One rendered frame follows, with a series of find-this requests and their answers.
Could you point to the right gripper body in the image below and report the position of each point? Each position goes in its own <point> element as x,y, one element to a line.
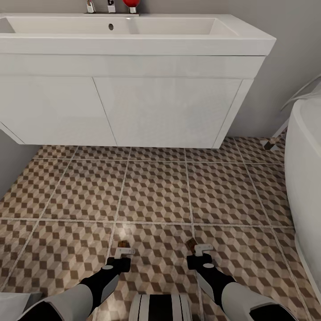
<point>193,260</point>

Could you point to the bathtub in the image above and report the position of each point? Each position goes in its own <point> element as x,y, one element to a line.
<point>302,164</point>

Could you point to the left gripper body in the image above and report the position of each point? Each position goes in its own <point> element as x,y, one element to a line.
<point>124,263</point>

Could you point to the mousetrap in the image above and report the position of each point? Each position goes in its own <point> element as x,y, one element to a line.
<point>191,243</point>
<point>123,244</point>

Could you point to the robot trunk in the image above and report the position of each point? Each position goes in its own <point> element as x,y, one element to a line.
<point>160,307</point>

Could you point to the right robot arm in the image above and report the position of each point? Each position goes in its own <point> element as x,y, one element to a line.
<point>238,302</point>

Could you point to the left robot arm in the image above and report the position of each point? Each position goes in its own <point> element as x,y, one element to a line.
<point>77,303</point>

